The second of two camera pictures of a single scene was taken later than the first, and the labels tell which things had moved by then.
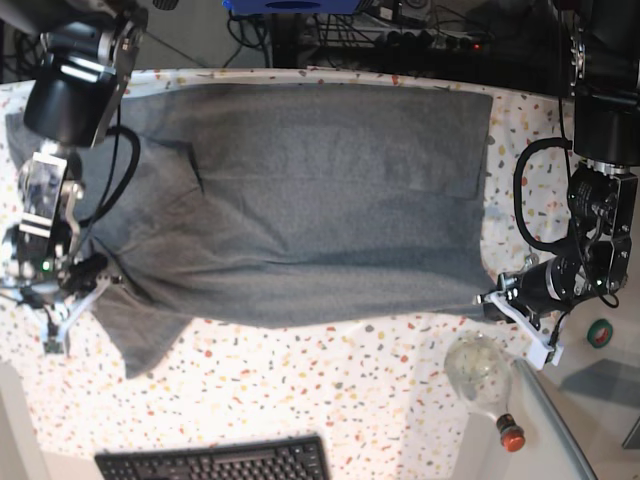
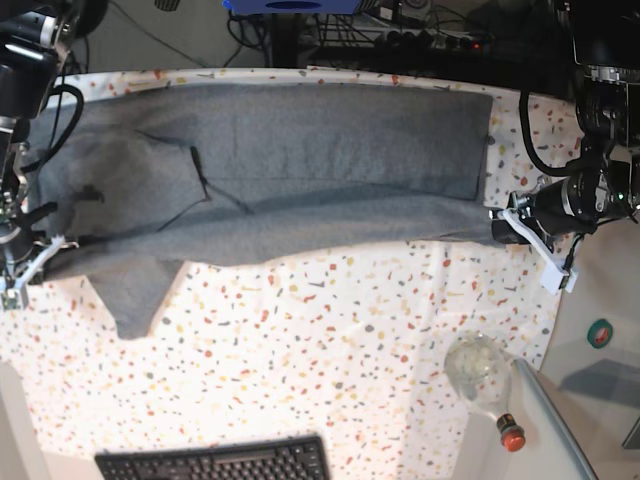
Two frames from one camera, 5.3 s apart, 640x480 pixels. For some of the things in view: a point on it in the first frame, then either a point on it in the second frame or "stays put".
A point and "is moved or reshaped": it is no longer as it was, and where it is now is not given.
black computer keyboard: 299,458 stays put
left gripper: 75,277 → 17,241
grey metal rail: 557,421 stays put
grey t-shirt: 279,203 is moved or reshaped
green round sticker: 599,333 stays put
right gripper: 536,289 → 558,209
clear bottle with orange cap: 478,369 stays put
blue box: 288,7 stays put
